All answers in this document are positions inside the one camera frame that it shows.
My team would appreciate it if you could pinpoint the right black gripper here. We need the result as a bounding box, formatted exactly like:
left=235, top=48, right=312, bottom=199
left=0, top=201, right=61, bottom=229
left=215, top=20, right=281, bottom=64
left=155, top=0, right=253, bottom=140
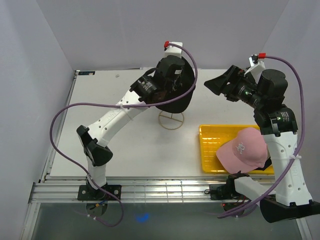
left=203, top=64, right=265, bottom=109

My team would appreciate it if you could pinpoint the black baseball cap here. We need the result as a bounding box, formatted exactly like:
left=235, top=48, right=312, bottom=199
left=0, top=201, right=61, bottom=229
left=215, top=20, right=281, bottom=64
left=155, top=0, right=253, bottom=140
left=154, top=55, right=196, bottom=114

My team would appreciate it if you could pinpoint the pink baseball cap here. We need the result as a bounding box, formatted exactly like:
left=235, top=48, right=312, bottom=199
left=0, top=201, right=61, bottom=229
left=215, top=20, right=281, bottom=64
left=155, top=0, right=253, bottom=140
left=216, top=127, right=268, bottom=174

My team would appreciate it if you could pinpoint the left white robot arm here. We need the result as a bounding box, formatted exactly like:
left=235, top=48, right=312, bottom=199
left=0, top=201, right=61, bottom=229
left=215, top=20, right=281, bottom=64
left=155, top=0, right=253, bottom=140
left=76, top=55, right=195, bottom=200

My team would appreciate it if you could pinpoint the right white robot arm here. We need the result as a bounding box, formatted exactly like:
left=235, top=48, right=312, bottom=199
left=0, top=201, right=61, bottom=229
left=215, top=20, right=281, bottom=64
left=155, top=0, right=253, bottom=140
left=204, top=66, right=320, bottom=223

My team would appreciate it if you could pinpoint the yellow plastic tray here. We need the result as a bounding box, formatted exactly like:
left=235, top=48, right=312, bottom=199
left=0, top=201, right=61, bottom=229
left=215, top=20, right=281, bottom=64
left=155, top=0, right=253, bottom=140
left=199, top=124, right=274, bottom=174

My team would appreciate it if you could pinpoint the left blue corner label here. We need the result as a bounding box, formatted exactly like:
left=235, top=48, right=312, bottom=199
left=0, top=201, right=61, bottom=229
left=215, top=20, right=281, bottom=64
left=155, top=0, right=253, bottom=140
left=77, top=71, right=96, bottom=76

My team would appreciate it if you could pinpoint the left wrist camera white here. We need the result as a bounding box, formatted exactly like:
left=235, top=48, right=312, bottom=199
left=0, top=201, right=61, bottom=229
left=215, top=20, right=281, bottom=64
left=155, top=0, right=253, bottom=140
left=164, top=41, right=183, bottom=58

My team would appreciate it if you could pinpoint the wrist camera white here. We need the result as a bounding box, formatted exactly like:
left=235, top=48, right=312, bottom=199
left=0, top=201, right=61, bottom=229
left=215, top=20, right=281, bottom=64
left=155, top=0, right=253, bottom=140
left=164, top=41, right=183, bottom=58
left=244, top=54, right=266, bottom=82

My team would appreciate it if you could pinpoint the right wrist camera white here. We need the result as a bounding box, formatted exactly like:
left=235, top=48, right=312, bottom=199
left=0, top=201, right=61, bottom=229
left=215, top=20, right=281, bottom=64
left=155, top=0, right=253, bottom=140
left=244, top=54, right=266, bottom=82

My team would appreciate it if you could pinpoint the gold wire hat stand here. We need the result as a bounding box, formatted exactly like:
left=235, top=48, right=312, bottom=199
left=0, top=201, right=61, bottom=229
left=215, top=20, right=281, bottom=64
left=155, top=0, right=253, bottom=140
left=157, top=111, right=185, bottom=131

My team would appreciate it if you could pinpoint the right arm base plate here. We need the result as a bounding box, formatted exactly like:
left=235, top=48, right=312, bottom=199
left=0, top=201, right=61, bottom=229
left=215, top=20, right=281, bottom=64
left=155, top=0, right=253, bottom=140
left=204, top=183, right=258, bottom=200

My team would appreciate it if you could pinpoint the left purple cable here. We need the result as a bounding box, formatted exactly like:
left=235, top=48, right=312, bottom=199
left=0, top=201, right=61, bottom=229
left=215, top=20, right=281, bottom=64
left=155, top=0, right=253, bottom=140
left=49, top=43, right=198, bottom=228

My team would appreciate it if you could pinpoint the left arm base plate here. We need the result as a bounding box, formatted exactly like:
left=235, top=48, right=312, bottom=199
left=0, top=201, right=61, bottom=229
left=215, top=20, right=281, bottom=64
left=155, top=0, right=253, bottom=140
left=77, top=184, right=122, bottom=201

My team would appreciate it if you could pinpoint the aluminium frame rail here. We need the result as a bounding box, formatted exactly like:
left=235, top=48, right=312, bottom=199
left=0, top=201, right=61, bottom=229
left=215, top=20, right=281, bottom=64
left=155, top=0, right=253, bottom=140
left=29, top=175, right=227, bottom=204

